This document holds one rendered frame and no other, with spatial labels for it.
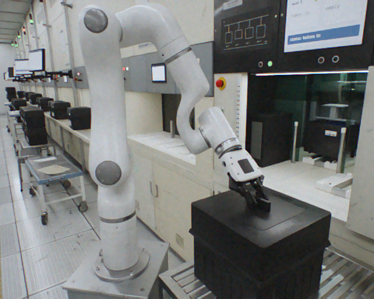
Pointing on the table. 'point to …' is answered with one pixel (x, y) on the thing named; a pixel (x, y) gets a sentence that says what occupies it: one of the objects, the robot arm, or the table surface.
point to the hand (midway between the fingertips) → (256, 197)
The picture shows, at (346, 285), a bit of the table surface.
